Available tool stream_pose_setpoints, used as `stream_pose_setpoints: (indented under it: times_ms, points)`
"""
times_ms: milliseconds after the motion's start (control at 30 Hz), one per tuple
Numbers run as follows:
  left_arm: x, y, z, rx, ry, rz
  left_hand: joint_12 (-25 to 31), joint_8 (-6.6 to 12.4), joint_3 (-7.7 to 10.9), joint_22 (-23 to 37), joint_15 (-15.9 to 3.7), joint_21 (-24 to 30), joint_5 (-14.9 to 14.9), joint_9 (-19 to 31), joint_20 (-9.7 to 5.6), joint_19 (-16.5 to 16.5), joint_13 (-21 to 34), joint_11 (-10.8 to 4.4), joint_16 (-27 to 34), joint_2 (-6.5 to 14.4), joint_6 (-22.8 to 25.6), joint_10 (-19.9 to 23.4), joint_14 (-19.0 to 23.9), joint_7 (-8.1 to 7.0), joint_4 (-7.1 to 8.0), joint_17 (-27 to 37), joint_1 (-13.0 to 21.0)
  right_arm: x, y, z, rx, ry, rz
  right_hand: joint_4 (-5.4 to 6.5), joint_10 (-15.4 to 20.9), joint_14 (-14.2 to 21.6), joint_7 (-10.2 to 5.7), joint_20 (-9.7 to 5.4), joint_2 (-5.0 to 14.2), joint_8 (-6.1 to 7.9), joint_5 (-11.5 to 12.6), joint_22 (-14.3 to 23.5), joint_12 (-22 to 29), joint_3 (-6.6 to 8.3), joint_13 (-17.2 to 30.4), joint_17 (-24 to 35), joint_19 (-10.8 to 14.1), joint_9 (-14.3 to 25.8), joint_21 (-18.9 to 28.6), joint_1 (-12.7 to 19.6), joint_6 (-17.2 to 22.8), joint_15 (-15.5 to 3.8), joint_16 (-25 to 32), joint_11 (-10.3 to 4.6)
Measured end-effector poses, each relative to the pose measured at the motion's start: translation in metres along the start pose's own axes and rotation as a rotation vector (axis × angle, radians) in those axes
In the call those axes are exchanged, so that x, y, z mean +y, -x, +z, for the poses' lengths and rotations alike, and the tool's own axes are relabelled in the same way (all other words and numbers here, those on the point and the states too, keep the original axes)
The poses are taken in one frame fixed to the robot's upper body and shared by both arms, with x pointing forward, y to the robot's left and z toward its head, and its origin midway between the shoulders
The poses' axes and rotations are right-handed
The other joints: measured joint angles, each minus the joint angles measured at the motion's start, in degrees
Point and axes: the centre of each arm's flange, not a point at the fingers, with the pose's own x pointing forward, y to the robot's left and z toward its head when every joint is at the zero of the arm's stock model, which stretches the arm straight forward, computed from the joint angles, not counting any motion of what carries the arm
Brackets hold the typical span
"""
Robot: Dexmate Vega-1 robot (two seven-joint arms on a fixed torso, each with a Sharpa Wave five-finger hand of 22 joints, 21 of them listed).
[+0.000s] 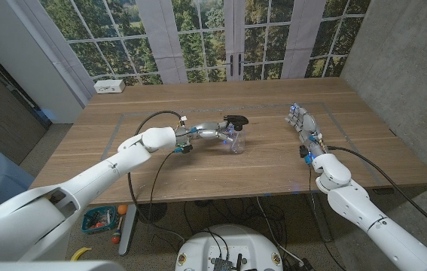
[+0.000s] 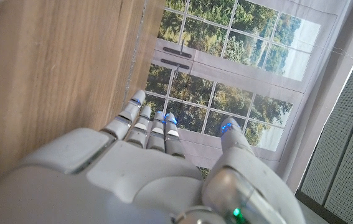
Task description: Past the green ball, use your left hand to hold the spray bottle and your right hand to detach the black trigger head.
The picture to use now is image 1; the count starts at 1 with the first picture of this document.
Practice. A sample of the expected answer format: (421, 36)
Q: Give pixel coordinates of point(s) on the black trigger spray head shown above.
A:
(237, 120)

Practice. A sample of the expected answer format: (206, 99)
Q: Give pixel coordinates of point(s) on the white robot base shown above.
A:
(232, 244)

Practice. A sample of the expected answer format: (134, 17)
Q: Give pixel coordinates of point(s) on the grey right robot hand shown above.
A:
(307, 126)

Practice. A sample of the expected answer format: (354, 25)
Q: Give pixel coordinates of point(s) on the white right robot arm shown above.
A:
(367, 218)

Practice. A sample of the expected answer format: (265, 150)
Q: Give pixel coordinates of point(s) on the white table leg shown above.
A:
(126, 233)

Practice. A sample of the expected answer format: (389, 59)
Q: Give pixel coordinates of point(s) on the colourful toy maraca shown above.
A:
(115, 238)

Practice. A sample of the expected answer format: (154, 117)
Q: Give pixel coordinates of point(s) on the grey table leg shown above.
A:
(320, 222)

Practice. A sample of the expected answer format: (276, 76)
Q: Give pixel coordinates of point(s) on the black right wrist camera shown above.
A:
(303, 151)

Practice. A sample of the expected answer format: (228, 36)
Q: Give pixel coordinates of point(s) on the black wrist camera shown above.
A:
(303, 151)
(186, 149)

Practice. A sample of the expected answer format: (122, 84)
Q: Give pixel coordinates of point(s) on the black round fan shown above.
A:
(152, 211)

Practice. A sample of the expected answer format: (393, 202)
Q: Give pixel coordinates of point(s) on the teal toy basket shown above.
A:
(100, 220)

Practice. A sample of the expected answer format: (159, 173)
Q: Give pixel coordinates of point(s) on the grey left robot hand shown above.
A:
(207, 131)

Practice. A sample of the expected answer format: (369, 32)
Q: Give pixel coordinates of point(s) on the orange ball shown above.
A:
(122, 209)

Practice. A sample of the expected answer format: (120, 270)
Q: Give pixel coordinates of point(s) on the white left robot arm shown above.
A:
(85, 184)

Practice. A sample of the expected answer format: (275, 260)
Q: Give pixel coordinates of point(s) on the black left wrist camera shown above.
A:
(186, 149)

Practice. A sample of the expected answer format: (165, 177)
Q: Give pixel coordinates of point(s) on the white power strip box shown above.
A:
(109, 86)

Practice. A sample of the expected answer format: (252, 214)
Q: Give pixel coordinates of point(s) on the white robot torso shell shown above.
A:
(47, 266)

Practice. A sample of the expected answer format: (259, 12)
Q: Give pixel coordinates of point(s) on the yellow toy banana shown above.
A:
(79, 253)

